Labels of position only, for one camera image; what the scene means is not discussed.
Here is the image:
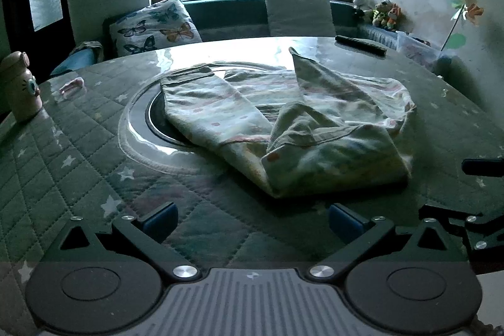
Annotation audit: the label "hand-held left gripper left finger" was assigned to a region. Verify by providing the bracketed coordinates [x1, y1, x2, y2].
[58, 201, 200, 280]

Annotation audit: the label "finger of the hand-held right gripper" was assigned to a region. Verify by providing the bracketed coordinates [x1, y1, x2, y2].
[462, 158, 504, 176]
[419, 204, 504, 263]

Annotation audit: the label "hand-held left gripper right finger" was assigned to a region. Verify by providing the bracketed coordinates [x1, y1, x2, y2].
[307, 203, 472, 282]

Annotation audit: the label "pale printed pants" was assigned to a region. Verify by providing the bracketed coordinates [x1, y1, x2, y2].
[161, 47, 417, 199]

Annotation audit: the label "clear plastic storage box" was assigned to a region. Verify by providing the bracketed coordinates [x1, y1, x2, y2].
[396, 31, 452, 75]

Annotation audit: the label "paper pinwheel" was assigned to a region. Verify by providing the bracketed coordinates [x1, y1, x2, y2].
[439, 0, 485, 52]

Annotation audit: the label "black remote control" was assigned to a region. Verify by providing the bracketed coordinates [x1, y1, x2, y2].
[335, 35, 388, 57]

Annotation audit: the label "orange plush toy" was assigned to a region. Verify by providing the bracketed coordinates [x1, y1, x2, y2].
[386, 3, 403, 32]

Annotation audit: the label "blue cushion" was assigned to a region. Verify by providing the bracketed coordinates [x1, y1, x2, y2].
[50, 41, 105, 76]

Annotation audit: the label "butterfly print pillow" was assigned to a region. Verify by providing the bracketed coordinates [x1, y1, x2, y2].
[109, 0, 203, 57]

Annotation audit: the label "plain white pillow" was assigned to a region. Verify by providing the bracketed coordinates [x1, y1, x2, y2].
[265, 0, 336, 38]

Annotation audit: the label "teal sofa bench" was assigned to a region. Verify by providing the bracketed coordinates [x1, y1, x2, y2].
[102, 0, 398, 59]

